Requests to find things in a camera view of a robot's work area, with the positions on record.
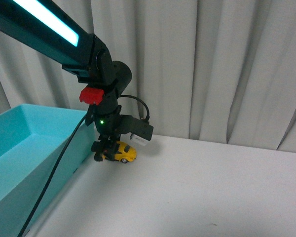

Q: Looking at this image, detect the black cable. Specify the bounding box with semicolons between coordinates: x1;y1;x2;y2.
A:
16;115;87;237

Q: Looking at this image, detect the white pleated curtain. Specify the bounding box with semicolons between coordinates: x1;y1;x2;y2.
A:
0;0;296;155

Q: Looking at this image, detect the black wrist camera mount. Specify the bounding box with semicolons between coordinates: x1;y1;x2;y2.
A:
115;95;153;146

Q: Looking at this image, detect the turquoise plastic storage bin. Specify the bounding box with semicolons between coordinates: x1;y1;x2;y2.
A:
0;104;96;237

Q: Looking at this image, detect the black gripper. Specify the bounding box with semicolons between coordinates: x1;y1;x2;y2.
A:
85;105;121;162

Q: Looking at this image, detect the yellow beetle toy car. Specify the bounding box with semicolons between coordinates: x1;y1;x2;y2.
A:
102;141;137;163

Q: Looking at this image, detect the red clip block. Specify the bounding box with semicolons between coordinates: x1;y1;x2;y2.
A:
79;86;105;105

